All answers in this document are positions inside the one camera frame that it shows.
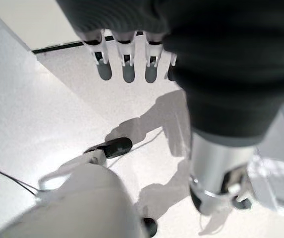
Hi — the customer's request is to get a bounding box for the black baseboard strip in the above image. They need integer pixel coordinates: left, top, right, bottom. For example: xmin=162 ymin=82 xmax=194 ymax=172
xmin=31 ymin=35 xmax=114 ymax=55

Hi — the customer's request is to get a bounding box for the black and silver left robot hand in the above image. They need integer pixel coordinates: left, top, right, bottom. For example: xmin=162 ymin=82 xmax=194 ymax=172
xmin=56 ymin=0 xmax=284 ymax=215

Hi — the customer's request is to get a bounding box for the black robot foot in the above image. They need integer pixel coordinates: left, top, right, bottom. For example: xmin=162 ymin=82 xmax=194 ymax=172
xmin=84 ymin=136 xmax=134 ymax=159
xmin=142 ymin=217 xmax=158 ymax=238

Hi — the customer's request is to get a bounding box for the thin white cable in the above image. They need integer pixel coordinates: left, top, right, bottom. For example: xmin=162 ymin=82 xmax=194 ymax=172
xmin=106 ymin=128 xmax=164 ymax=169

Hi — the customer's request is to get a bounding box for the thin black cable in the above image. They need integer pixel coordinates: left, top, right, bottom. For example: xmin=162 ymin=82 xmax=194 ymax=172
xmin=0 ymin=160 xmax=40 ymax=196

